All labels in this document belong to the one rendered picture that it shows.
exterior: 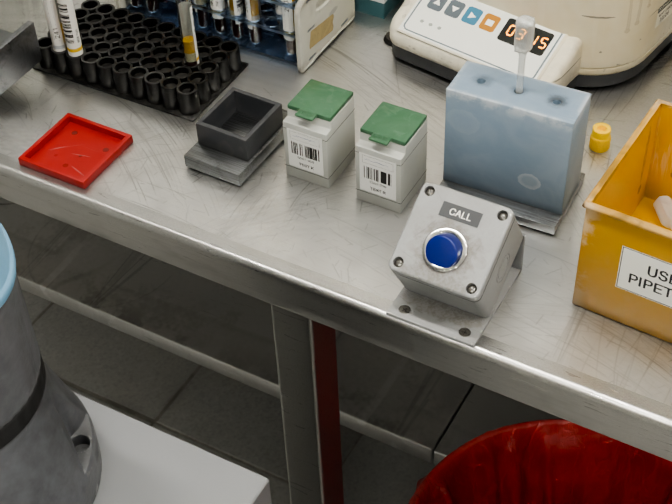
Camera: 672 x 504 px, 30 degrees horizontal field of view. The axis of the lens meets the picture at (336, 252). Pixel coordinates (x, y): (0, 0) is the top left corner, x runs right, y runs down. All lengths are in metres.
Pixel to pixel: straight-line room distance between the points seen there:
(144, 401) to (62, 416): 1.25
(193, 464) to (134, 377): 1.27
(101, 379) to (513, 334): 1.24
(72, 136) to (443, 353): 0.38
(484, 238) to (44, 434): 0.33
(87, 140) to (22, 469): 0.43
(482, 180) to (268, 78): 0.24
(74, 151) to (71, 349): 1.06
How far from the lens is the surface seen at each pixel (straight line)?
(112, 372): 2.07
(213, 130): 1.03
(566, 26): 1.08
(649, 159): 0.98
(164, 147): 1.07
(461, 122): 0.96
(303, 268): 0.95
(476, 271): 0.86
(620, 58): 1.11
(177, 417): 1.99
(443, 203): 0.88
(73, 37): 1.14
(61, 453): 0.75
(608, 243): 0.88
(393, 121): 0.97
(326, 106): 0.99
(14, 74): 1.14
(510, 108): 0.94
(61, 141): 1.09
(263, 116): 1.06
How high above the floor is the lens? 1.55
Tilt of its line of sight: 45 degrees down
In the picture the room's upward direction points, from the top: 3 degrees counter-clockwise
